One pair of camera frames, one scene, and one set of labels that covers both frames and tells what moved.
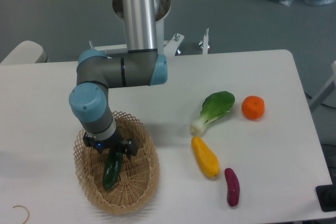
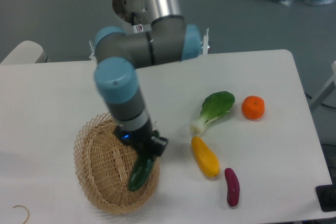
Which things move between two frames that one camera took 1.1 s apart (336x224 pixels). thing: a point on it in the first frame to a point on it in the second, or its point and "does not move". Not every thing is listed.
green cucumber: (113, 170) to (140, 173)
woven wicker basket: (137, 185) does not move
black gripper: (111, 144) to (140, 139)
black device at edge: (326, 195) does not move
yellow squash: (207, 159) does not move
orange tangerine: (253, 107) does not move
